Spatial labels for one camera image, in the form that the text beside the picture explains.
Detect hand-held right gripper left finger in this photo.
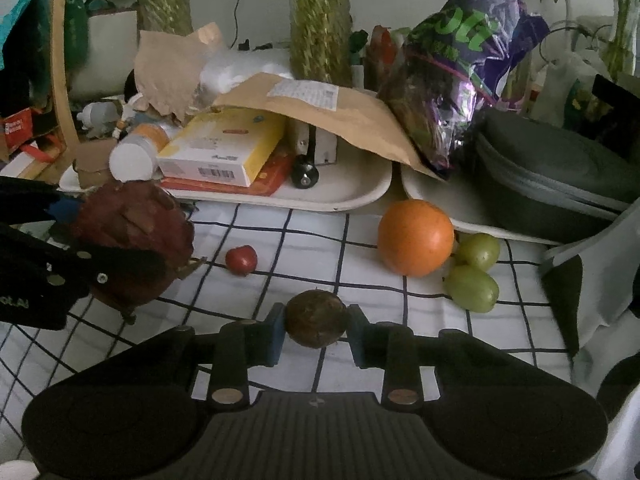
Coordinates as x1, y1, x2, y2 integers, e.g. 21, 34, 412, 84
150, 304, 287, 406

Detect large orange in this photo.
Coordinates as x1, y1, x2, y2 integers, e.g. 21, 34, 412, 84
377, 200, 456, 277

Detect green grapes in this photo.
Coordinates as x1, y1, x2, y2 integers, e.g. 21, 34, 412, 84
445, 265, 500, 314

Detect clear plastic bag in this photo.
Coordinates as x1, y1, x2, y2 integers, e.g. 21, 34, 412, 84
199, 49, 296, 102

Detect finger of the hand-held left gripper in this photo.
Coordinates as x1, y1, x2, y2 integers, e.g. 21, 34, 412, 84
0, 224, 168, 288
0, 177, 83, 223

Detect brown bottle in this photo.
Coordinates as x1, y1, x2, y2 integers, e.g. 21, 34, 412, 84
367, 25, 397, 92

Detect small dark brown fruit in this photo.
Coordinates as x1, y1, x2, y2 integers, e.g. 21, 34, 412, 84
285, 290, 349, 349

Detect green plum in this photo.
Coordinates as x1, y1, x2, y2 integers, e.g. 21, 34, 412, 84
455, 233, 501, 272

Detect small red fruit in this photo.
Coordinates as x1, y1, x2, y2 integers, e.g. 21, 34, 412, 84
225, 245, 258, 276

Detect crumpled brown paper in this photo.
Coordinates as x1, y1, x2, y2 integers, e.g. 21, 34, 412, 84
134, 22, 224, 123

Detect white capped bottle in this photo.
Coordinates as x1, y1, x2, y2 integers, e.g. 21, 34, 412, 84
109, 125, 169, 182

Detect white oval tray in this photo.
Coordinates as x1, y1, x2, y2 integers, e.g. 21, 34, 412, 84
400, 165, 618, 247
59, 159, 393, 211

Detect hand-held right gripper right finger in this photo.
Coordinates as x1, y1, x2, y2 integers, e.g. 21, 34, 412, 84
348, 305, 491, 407

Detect teal cloth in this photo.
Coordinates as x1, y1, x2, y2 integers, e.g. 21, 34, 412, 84
0, 0, 42, 72

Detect white black-grid bedsheet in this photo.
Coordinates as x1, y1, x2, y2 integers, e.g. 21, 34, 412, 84
0, 200, 576, 401

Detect red cardboard box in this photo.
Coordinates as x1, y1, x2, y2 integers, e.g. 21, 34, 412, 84
0, 107, 37, 162

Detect grey zip case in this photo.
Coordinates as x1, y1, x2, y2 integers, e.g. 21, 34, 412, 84
472, 107, 640, 241

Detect yellow cardboard box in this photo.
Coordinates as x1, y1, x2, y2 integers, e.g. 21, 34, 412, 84
156, 110, 287, 188

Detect white device with black wheel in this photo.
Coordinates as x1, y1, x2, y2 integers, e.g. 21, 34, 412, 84
287, 119, 342, 190

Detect small white figure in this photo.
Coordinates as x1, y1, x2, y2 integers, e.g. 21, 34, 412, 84
76, 101, 124, 139

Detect brown paper envelope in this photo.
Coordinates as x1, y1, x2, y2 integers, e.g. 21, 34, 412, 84
212, 72, 446, 182

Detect white black-spotted blanket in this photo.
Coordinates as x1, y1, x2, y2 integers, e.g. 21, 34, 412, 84
540, 205, 640, 480

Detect white plant pot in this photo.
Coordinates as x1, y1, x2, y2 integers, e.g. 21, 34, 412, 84
70, 10, 139, 99

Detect bamboo plant in vase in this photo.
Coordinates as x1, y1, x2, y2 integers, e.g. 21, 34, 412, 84
602, 0, 640, 78

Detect brown cardboard roll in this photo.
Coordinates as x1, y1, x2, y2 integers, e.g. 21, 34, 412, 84
73, 140, 119, 189

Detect red dragon fruit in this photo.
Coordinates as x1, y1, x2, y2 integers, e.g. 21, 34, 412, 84
70, 180, 207, 325

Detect purple foil bag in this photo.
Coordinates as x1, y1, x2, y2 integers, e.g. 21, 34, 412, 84
377, 0, 551, 182

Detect wooden chair frame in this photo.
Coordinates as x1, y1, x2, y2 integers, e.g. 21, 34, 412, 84
49, 0, 82, 161

